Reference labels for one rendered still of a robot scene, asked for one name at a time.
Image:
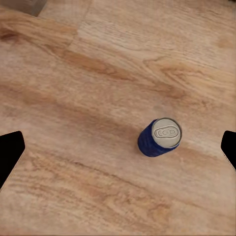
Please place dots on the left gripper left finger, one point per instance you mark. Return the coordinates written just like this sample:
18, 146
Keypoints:
12, 146

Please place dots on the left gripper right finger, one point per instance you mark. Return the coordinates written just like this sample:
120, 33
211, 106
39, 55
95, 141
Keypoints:
228, 145

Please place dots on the can of soda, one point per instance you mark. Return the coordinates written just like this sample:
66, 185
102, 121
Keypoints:
161, 136

